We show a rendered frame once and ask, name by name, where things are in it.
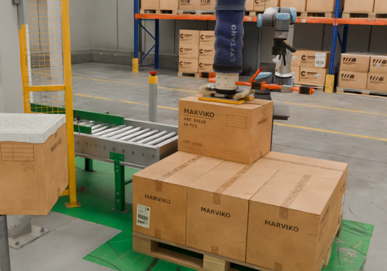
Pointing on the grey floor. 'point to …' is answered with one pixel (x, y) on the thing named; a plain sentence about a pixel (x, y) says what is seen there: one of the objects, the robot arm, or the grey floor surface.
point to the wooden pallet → (144, 246)
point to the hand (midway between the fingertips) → (282, 67)
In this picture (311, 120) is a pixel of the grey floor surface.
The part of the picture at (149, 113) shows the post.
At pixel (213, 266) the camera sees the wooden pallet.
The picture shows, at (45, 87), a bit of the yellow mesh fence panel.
